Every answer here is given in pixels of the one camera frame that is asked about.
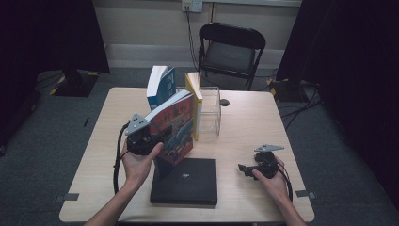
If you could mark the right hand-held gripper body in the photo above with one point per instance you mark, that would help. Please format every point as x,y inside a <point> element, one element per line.
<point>266,164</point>

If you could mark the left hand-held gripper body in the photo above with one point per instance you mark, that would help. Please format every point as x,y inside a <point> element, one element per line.
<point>142,141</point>

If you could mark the red illustrated book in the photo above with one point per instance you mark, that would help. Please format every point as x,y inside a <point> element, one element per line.
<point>178,125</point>

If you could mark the yellow book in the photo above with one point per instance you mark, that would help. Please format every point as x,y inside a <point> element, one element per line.
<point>197,106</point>

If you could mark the thick blue book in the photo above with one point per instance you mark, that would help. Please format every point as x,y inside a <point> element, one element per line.
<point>161,88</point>

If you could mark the clear acrylic book rack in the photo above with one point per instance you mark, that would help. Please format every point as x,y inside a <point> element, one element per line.
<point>210,113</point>

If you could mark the black book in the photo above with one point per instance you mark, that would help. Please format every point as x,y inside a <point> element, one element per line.
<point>188,185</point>

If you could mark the person's right hand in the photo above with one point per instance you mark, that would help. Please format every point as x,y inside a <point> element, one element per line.
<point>277,186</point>

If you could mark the person's left hand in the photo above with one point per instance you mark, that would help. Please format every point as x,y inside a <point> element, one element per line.
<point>138,168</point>

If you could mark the grey tape strip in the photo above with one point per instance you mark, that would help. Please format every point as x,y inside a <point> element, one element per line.
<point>304,194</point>
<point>69,197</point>

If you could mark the small black floor tape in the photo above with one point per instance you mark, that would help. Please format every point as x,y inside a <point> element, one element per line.
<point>86,121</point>

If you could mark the round black table grommet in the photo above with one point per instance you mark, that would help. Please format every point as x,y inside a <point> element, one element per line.
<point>224,102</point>

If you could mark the black stand base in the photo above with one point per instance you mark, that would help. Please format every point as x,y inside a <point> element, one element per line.
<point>287,91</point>
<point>75,84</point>

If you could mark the black folding chair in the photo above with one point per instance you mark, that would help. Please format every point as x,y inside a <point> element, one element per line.
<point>230,56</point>

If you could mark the black curtain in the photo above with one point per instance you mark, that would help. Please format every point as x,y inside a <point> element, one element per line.
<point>47,34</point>
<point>354,62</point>

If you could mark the white wall socket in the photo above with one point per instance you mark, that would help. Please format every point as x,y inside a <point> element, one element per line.
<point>192,5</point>

